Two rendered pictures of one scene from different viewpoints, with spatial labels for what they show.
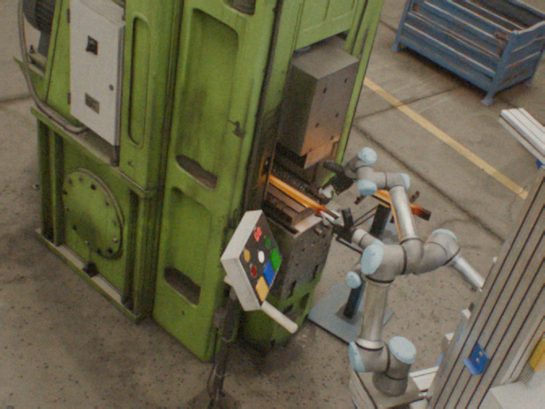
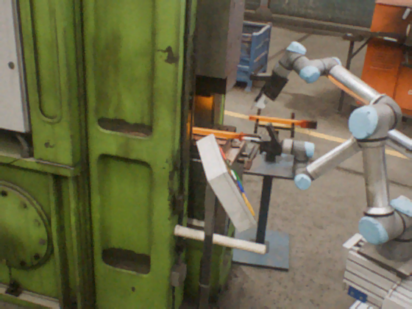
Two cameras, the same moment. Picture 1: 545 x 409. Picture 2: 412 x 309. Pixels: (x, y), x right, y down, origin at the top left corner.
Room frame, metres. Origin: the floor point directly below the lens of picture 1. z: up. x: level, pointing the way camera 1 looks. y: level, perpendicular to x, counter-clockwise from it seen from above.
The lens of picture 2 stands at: (0.73, 0.72, 2.08)
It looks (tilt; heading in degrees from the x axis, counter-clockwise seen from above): 26 degrees down; 341
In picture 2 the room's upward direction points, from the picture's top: 4 degrees clockwise
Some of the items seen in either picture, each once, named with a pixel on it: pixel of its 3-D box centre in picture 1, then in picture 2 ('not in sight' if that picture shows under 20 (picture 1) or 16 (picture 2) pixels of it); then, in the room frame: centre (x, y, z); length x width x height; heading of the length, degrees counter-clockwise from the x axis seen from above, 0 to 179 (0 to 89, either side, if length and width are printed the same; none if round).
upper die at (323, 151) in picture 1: (285, 132); (190, 73); (3.06, 0.02, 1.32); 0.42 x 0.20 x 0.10; 56
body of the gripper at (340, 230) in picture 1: (345, 230); (271, 145); (2.83, -0.36, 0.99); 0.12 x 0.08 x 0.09; 56
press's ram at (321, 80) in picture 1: (300, 85); (196, 21); (3.09, -0.01, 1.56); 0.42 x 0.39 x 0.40; 56
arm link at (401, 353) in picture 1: (397, 356); (402, 218); (2.11, -0.62, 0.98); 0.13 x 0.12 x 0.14; 106
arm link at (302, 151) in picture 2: (371, 246); (302, 149); (2.74, -0.49, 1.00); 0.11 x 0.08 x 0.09; 56
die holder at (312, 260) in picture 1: (270, 226); (187, 177); (3.11, -0.01, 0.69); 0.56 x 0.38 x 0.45; 56
